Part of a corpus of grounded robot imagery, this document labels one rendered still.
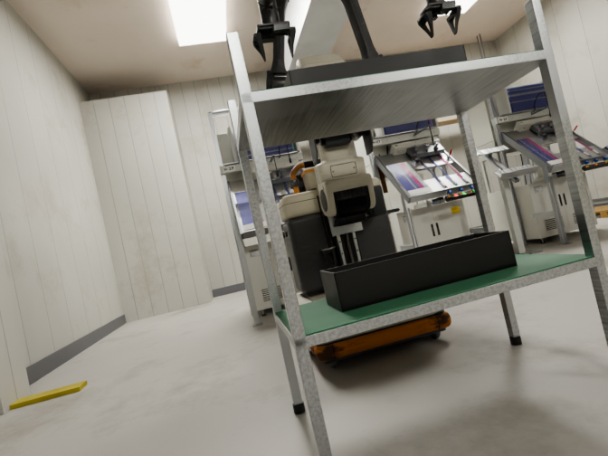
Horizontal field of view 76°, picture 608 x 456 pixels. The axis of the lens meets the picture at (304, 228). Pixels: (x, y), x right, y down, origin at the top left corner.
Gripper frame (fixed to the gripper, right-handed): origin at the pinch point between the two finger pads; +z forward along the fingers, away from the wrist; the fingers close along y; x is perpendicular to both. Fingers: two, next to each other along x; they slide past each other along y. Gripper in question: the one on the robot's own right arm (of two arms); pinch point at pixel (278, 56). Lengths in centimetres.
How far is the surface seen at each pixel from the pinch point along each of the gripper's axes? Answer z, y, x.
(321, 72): 10.9, 9.8, -8.7
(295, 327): 78, -15, -25
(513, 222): 81, 223, 203
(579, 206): 65, 71, -22
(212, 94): -204, -14, 507
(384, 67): 11.9, 29.6, -8.7
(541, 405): 115, 45, -22
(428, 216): 60, 155, 226
